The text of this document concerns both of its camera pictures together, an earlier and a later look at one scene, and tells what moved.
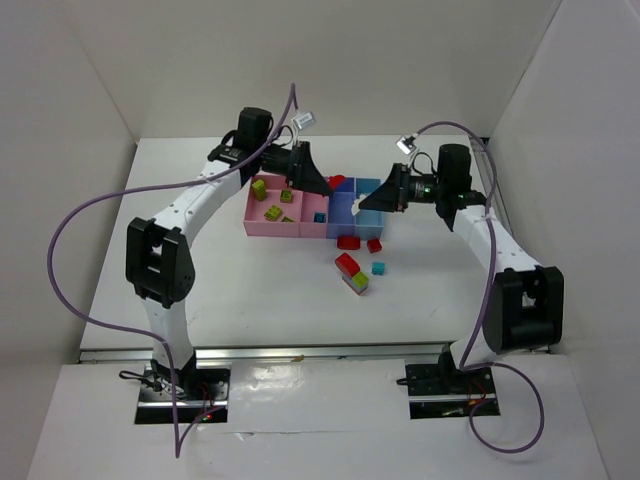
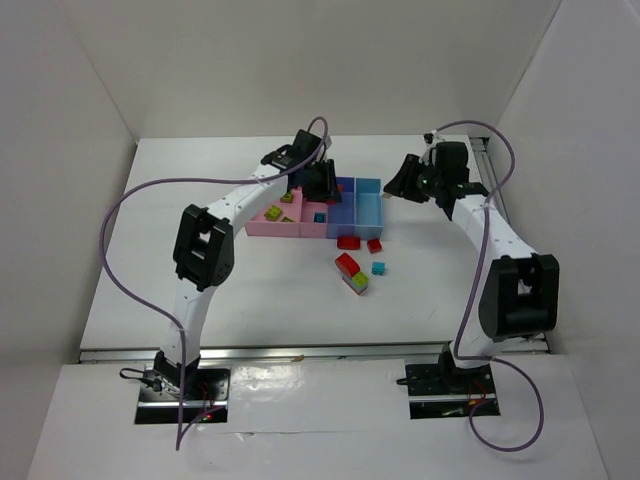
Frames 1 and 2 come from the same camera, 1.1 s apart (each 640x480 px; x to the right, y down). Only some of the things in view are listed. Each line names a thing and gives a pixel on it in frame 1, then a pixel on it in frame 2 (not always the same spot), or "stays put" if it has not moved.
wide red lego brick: (348, 242) stays put
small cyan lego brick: (378, 267) stays put
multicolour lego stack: (351, 274) stays put
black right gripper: (400, 186) -> (407, 177)
